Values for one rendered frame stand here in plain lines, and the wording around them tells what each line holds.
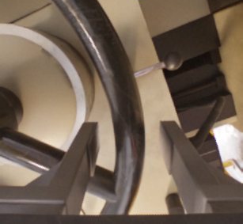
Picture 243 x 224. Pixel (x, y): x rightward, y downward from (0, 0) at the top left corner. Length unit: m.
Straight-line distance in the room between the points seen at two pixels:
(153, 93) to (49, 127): 0.21
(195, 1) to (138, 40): 0.77
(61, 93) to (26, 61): 0.06
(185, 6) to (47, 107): 0.93
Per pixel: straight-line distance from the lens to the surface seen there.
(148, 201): 0.51
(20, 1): 0.41
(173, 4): 1.07
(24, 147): 0.19
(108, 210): 0.18
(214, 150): 1.33
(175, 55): 0.32
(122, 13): 0.36
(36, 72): 0.26
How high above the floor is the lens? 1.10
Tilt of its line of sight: 7 degrees up
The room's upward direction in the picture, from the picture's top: 111 degrees counter-clockwise
